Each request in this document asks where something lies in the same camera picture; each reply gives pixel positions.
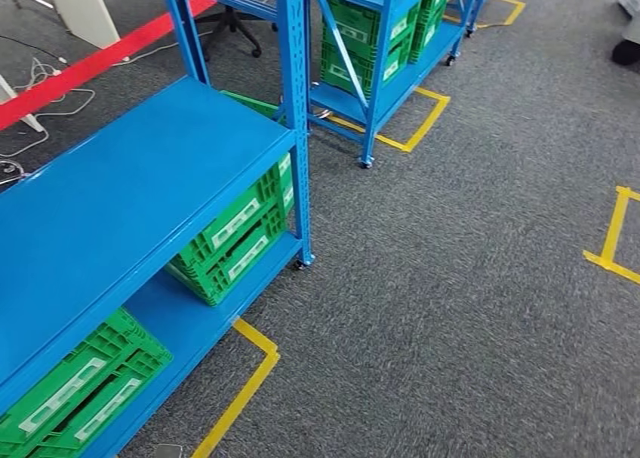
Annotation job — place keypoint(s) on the yellow floor tape outline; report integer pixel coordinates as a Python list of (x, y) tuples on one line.
[(420, 127)]

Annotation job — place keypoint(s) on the white desk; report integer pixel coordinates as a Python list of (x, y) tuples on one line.
[(80, 8), (20, 107)]

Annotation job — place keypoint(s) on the person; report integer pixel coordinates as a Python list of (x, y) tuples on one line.
[(627, 51)]

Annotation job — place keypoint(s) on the red barrier belt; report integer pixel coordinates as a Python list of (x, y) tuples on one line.
[(100, 61)]

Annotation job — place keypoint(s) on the black office chair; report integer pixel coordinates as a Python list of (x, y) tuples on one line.
[(235, 21)]

